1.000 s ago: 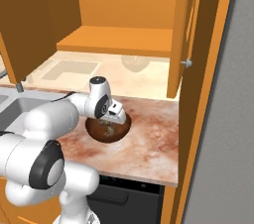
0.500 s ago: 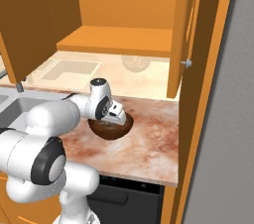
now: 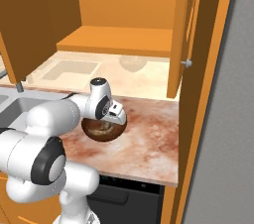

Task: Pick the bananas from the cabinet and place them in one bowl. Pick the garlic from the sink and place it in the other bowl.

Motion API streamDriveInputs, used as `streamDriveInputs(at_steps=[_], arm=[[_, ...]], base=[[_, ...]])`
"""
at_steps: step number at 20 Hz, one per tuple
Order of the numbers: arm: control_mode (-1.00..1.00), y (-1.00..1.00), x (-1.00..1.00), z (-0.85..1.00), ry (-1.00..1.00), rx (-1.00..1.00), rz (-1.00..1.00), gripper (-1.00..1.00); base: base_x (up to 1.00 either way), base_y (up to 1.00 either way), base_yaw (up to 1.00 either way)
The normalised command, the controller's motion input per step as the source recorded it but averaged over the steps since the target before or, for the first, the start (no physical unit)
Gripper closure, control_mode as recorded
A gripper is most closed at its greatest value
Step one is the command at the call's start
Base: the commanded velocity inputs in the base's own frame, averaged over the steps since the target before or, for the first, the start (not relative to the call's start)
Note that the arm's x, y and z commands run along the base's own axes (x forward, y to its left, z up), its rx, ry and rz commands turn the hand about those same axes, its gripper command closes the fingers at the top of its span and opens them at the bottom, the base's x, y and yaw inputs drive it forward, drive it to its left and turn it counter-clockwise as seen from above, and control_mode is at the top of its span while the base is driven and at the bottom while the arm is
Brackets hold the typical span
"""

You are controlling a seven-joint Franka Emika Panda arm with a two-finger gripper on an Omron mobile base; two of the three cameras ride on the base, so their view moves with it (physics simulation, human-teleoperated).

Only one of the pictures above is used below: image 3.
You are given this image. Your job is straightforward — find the dark brown bowl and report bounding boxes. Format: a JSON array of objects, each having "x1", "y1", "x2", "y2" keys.
[{"x1": 80, "y1": 117, "x2": 127, "y2": 143}]

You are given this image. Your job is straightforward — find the steel sink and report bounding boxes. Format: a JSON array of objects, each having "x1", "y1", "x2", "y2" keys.
[{"x1": 0, "y1": 94, "x2": 71, "y2": 132}]

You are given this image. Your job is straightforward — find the black dishwasher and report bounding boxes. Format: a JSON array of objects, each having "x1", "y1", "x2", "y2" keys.
[{"x1": 86, "y1": 173, "x2": 166, "y2": 224}]

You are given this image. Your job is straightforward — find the orange wall cabinet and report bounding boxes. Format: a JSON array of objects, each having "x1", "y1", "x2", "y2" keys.
[{"x1": 42, "y1": 0, "x2": 182, "y2": 59}]

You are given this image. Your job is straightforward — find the orange tall cabinet panel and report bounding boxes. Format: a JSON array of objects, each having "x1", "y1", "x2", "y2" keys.
[{"x1": 160, "y1": 0, "x2": 238, "y2": 224}]

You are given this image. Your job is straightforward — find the grey door knob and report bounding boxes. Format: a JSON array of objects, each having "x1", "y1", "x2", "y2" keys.
[
  {"x1": 180, "y1": 57, "x2": 193, "y2": 69},
  {"x1": 15, "y1": 80, "x2": 26, "y2": 93}
]

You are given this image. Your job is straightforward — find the black dishwasher handle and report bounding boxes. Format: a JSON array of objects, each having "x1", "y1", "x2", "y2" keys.
[{"x1": 88, "y1": 185, "x2": 131, "y2": 206}]

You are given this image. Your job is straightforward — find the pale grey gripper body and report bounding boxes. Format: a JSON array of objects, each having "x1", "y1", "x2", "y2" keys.
[{"x1": 104, "y1": 108, "x2": 128, "y2": 126}]

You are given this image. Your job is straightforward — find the orange cabinet door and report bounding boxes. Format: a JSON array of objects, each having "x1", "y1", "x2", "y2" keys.
[
  {"x1": 166, "y1": 0, "x2": 200, "y2": 100},
  {"x1": 0, "y1": 0, "x2": 58, "y2": 85}
]

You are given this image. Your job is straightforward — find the orange base cabinet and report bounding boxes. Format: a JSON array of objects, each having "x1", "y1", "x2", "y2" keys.
[{"x1": 0, "y1": 171, "x2": 65, "y2": 224}]

